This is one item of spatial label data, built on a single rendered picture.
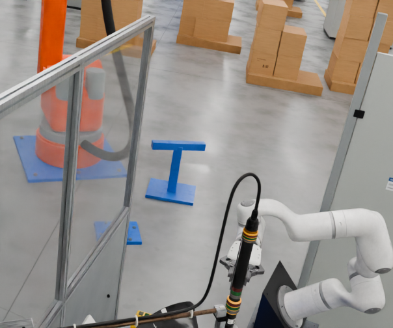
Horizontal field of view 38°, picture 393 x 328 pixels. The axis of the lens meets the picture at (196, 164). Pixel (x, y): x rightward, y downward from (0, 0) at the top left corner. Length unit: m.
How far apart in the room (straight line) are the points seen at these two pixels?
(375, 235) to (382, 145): 1.51
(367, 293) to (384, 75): 1.35
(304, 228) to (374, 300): 0.60
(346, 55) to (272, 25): 1.42
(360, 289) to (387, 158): 1.24
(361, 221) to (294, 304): 0.73
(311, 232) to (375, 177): 1.65
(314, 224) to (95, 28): 8.05
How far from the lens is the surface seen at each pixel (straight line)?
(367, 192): 3.52
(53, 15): 5.37
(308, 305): 2.49
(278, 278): 2.59
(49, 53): 5.50
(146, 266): 4.45
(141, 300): 4.13
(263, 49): 9.12
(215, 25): 10.78
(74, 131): 2.11
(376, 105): 3.33
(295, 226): 1.85
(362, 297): 2.37
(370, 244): 1.97
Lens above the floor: 2.64
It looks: 26 degrees down
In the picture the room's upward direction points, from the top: 10 degrees clockwise
